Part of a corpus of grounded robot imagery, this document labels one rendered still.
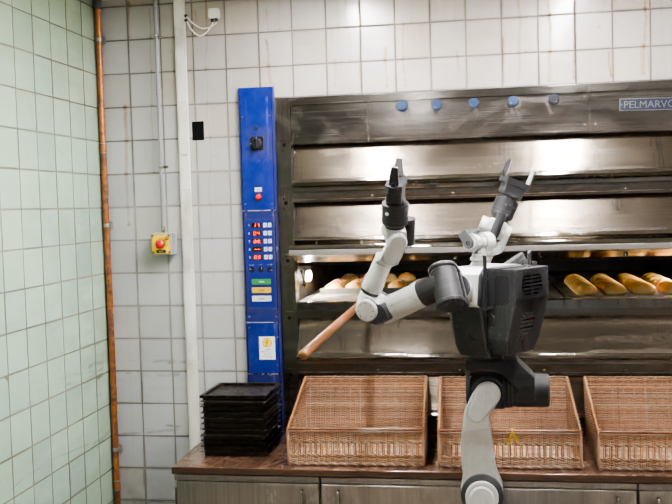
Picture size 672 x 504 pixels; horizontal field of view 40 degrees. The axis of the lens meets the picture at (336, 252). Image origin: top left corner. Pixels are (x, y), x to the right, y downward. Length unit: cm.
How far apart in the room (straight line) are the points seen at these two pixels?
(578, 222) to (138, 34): 214
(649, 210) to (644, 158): 22
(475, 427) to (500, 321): 39
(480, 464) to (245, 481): 104
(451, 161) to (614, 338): 103
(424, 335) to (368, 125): 96
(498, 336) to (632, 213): 124
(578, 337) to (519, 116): 99
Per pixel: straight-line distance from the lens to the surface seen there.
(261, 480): 376
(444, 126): 406
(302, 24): 418
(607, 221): 406
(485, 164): 402
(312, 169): 409
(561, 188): 405
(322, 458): 373
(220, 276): 421
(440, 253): 391
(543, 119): 407
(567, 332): 409
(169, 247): 420
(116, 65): 440
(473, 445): 321
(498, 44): 408
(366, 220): 407
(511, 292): 299
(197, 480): 384
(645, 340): 413
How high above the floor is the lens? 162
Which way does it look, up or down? 3 degrees down
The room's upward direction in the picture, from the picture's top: 2 degrees counter-clockwise
